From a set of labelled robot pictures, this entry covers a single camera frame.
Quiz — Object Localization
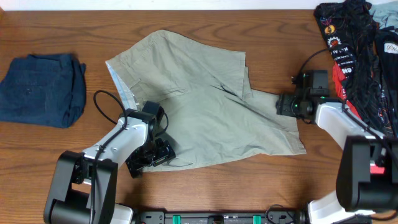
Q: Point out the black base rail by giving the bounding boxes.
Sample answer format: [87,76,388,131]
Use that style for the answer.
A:
[132,209,308,224]

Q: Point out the khaki green shorts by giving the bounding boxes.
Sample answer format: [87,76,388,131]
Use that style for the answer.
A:
[106,30,305,172]

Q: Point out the red printed t-shirt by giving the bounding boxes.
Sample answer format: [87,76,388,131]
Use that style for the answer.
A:
[332,63,361,119]

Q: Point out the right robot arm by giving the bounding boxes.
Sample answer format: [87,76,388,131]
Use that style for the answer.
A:
[275,70,397,223]

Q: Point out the folded navy blue shorts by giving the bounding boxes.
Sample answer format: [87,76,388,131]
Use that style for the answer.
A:
[1,54,86,128]

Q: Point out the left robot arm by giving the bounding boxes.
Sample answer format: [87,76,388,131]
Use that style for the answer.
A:
[44,101,175,223]

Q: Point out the black printed garment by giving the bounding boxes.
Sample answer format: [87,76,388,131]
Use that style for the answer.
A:
[313,0,397,138]

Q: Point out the light grey-blue garment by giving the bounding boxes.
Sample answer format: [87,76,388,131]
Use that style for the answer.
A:
[369,1,397,32]

